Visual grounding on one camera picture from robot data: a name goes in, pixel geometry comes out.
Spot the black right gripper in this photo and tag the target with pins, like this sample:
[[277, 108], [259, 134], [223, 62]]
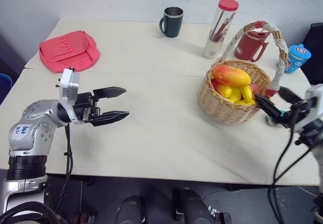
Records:
[[292, 115]]

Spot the yellow banana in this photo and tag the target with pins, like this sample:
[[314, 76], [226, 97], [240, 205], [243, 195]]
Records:
[[246, 92]]

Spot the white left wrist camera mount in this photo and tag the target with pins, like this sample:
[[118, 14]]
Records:
[[68, 85]]

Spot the red lidded pitcher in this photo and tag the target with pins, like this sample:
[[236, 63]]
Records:
[[248, 47]]

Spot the blue shield print cup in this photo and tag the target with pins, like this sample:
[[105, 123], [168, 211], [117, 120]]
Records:
[[296, 58]]

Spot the black rounded robot leg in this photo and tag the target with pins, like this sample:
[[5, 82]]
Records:
[[131, 210], [191, 206]]

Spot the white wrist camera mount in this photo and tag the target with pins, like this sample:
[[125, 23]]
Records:
[[313, 105], [68, 85]]

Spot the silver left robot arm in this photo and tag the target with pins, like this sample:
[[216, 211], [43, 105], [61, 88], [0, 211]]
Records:
[[30, 130]]

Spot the blue bin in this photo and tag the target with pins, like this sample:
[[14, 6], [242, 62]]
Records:
[[5, 84]]

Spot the clear tube with red lid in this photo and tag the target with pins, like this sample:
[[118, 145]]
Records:
[[219, 32]]

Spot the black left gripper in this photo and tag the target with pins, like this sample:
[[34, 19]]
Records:
[[84, 106]]

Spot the red yellow mango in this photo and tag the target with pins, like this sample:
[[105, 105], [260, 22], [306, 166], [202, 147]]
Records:
[[230, 75]]

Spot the red apple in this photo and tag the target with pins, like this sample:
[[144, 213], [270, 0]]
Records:
[[214, 84]]

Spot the red peach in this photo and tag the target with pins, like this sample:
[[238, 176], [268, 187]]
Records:
[[255, 88]]

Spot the black chair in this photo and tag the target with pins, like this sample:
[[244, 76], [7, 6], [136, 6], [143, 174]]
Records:
[[315, 55]]

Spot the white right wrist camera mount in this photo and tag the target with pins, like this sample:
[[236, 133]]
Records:
[[313, 105]]

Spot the dark green steel mug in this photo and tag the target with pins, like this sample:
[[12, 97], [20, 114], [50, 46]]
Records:
[[172, 23]]

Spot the red fabric pouch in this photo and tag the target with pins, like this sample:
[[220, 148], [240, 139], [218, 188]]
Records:
[[69, 51]]

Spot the yellow lemon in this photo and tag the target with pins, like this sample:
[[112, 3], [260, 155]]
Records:
[[224, 90], [235, 94]]

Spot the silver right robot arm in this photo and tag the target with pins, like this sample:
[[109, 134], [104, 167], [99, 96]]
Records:
[[318, 163]]

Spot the red pencil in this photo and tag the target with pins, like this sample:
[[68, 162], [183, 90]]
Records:
[[222, 28]]

